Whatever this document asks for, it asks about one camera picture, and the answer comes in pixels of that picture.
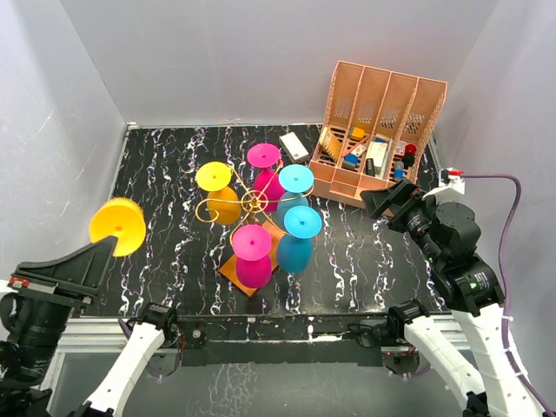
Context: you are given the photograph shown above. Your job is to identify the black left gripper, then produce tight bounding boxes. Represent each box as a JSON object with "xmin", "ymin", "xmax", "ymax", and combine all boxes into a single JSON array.
[{"xmin": 9, "ymin": 228, "xmax": 117, "ymax": 381}]

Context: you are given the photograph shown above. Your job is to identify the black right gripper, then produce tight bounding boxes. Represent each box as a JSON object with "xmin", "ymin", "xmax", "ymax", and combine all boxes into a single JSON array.
[{"xmin": 360, "ymin": 177, "xmax": 443, "ymax": 264}]

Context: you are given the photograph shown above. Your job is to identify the yellow wine glass front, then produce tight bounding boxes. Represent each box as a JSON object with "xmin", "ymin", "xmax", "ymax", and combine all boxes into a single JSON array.
[{"xmin": 89, "ymin": 197, "xmax": 147, "ymax": 257}]

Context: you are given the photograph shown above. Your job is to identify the yellow wine glass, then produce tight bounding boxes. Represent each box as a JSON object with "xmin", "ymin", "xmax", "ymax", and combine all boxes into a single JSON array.
[
  {"xmin": 195, "ymin": 162, "xmax": 242, "ymax": 226},
  {"xmin": 89, "ymin": 197, "xmax": 147, "ymax": 257}
]

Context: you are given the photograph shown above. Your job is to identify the blue wine glass front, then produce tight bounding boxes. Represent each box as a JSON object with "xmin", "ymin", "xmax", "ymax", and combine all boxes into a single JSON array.
[{"xmin": 276, "ymin": 206, "xmax": 322, "ymax": 274}]

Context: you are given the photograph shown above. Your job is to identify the yellow wine glass back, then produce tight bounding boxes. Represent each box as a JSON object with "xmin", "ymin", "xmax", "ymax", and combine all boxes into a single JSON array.
[{"xmin": 195, "ymin": 162, "xmax": 242, "ymax": 226}]

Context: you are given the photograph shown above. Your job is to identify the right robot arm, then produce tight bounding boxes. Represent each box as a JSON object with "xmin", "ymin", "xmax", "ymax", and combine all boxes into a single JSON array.
[{"xmin": 361, "ymin": 177, "xmax": 555, "ymax": 416}]

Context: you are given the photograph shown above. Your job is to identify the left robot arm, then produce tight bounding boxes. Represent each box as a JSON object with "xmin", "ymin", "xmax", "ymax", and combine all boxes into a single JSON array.
[{"xmin": 1, "ymin": 236, "xmax": 180, "ymax": 416}]

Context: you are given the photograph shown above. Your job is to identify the light blue wine glass back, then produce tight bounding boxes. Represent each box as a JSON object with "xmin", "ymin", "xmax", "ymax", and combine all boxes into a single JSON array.
[{"xmin": 274, "ymin": 164, "xmax": 314, "ymax": 230}]

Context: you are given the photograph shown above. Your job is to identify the magenta wine glass back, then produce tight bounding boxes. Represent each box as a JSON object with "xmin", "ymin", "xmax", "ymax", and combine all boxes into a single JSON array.
[{"xmin": 247, "ymin": 142, "xmax": 285, "ymax": 213}]

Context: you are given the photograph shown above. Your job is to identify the magenta wine glass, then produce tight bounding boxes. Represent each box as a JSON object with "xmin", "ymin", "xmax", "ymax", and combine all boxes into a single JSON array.
[
  {"xmin": 232, "ymin": 224, "xmax": 273, "ymax": 288},
  {"xmin": 247, "ymin": 142, "xmax": 285, "ymax": 213}
]

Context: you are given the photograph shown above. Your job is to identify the magenta wine glass front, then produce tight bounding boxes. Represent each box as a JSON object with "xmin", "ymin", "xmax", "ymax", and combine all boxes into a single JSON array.
[{"xmin": 232, "ymin": 224, "xmax": 273, "ymax": 288}]

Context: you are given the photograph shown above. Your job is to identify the wooden rack base board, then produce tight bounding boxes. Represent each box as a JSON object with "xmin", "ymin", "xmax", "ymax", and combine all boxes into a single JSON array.
[{"xmin": 219, "ymin": 221, "xmax": 283, "ymax": 296}]

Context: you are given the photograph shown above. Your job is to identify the white carton in organizer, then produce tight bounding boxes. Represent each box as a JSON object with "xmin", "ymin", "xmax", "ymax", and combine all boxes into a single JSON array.
[{"xmin": 365, "ymin": 139, "xmax": 391, "ymax": 178}]

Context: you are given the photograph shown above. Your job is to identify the orange block in organizer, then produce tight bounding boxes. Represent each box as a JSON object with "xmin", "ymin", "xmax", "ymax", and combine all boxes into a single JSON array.
[{"xmin": 349, "ymin": 126, "xmax": 366, "ymax": 141}]

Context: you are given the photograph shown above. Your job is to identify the pink desk file organizer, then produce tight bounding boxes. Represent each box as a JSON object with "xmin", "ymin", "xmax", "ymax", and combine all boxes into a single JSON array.
[{"xmin": 309, "ymin": 61, "xmax": 447, "ymax": 207}]

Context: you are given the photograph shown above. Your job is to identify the white small box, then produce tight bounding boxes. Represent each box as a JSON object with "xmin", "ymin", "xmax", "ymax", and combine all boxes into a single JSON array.
[{"xmin": 279, "ymin": 132, "xmax": 310, "ymax": 163}]

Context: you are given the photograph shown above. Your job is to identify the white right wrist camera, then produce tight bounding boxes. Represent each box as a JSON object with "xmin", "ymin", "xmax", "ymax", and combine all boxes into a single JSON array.
[{"xmin": 425, "ymin": 168, "xmax": 466, "ymax": 203}]

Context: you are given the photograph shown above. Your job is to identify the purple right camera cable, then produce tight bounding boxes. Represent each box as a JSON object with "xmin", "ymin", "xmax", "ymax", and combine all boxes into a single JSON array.
[{"xmin": 460, "ymin": 173, "xmax": 556, "ymax": 414}]

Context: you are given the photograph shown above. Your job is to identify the gold wire wine glass rack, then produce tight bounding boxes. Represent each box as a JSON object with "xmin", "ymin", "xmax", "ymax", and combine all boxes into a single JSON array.
[{"xmin": 195, "ymin": 160, "xmax": 314, "ymax": 234}]

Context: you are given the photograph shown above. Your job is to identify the black mounting rail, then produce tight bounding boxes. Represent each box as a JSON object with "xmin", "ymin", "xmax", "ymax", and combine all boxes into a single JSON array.
[{"xmin": 178, "ymin": 313, "xmax": 386, "ymax": 367}]

